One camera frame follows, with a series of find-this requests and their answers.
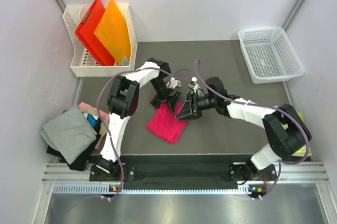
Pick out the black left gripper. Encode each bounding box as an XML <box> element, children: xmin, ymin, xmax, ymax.
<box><xmin>151</xmin><ymin>77</ymin><xmax>181</xmax><ymax>116</ymax></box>

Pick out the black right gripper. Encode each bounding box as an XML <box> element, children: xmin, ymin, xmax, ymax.
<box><xmin>176</xmin><ymin>92</ymin><xmax>217</xmax><ymax>121</ymax></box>

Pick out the pink red t shirt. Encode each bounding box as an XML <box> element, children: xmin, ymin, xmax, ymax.
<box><xmin>146</xmin><ymin>102</ymin><xmax>188</xmax><ymax>144</ymax></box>

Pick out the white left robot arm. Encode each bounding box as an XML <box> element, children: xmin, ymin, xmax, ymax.
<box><xmin>92</xmin><ymin>58</ymin><xmax>181</xmax><ymax>180</ymax></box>

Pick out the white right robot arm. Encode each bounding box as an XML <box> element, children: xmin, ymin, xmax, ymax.
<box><xmin>176</xmin><ymin>77</ymin><xmax>311</xmax><ymax>180</ymax></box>

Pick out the brown folded cloth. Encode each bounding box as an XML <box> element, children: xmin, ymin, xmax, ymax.
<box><xmin>99</xmin><ymin>121</ymin><xmax>107</xmax><ymax>138</ymax></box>

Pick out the orange plastic folder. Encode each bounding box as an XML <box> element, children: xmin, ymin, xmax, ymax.
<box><xmin>94</xmin><ymin>0</ymin><xmax>131</xmax><ymax>66</ymax></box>

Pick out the white file organizer rack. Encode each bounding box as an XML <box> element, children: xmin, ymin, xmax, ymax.
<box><xmin>63</xmin><ymin>4</ymin><xmax>137</xmax><ymax>77</ymax></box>

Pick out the white plastic mesh basket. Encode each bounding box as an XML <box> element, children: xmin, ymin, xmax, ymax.
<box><xmin>238</xmin><ymin>26</ymin><xmax>305</xmax><ymax>84</ymax></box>

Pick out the grey folded t shirt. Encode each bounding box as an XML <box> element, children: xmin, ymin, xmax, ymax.
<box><xmin>40</xmin><ymin>106</ymin><xmax>97</xmax><ymax>164</ymax></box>

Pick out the red plastic folder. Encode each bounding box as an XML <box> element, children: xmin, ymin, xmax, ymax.
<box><xmin>75</xmin><ymin>0</ymin><xmax>115</xmax><ymax>66</ymax></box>

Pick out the green treehouse book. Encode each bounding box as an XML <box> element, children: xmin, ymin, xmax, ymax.
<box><xmin>292</xmin><ymin>112</ymin><xmax>312</xmax><ymax>157</ymax></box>

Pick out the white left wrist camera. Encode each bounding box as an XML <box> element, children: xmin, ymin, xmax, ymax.
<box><xmin>166</xmin><ymin>77</ymin><xmax>182</xmax><ymax>90</ymax></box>

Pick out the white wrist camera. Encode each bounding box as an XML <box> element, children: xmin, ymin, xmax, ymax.
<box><xmin>188</xmin><ymin>77</ymin><xmax>201</xmax><ymax>95</ymax></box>
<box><xmin>166</xmin><ymin>77</ymin><xmax>182</xmax><ymax>90</ymax></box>

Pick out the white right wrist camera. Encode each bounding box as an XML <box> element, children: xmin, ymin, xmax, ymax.
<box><xmin>188</xmin><ymin>77</ymin><xmax>201</xmax><ymax>95</ymax></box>

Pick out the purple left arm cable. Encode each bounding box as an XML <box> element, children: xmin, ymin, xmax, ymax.
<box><xmin>96</xmin><ymin>67</ymin><xmax>191</xmax><ymax>200</ymax></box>

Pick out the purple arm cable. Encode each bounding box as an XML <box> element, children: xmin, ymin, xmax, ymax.
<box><xmin>194</xmin><ymin>59</ymin><xmax>311</xmax><ymax>199</ymax></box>
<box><xmin>96</xmin><ymin>67</ymin><xmax>191</xmax><ymax>200</ymax></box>

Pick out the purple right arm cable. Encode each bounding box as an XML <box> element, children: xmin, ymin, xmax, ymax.
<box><xmin>194</xmin><ymin>59</ymin><xmax>311</xmax><ymax>199</ymax></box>

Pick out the aluminium front rail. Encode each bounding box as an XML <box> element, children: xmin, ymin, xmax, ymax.
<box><xmin>42</xmin><ymin>162</ymin><xmax>329</xmax><ymax>197</ymax></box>

